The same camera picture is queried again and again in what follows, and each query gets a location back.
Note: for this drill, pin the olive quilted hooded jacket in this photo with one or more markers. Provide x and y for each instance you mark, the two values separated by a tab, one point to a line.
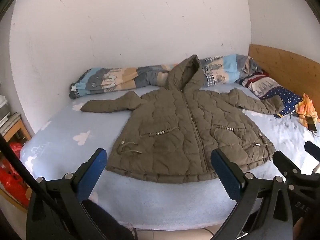
175	130

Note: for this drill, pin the wooden side table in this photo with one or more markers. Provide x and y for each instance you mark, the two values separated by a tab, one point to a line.
10	123

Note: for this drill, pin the patchwork printed quilt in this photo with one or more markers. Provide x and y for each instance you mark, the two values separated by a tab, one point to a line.
112	77

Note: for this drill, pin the orange cloth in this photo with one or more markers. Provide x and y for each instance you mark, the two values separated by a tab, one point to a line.
306	105

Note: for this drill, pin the white storage box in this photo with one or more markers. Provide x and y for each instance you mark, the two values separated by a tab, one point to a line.
4	106

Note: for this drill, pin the red plastic bag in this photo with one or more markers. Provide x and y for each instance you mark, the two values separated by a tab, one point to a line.
16	150
10	182

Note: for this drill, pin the person's dark clothing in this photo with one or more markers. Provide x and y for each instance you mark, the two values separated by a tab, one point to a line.
112	225

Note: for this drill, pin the striped and starred pillow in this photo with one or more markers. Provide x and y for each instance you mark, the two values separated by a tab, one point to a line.
265	87

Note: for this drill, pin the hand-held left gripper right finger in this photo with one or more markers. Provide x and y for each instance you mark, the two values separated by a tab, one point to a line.
227	173

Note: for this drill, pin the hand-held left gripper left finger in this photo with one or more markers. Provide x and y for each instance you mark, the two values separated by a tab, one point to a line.
92	171

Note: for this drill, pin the wooden headboard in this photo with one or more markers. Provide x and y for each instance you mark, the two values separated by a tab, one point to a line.
287	67

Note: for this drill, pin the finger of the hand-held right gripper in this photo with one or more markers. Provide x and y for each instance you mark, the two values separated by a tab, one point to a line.
312	150
283	161

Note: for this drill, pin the black phone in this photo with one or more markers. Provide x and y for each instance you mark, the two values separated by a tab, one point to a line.
312	125

